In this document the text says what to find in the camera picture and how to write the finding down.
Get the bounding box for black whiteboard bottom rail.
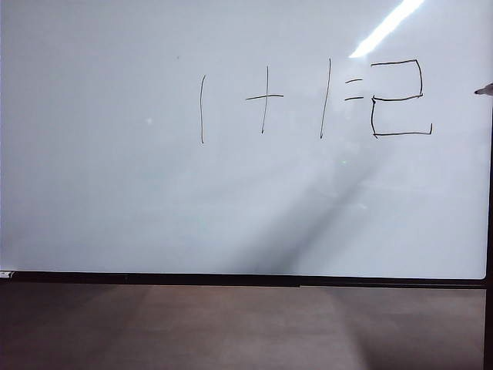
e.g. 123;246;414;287
0;271;487;289

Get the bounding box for white whiteboard with black writing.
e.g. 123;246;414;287
0;0;493;280

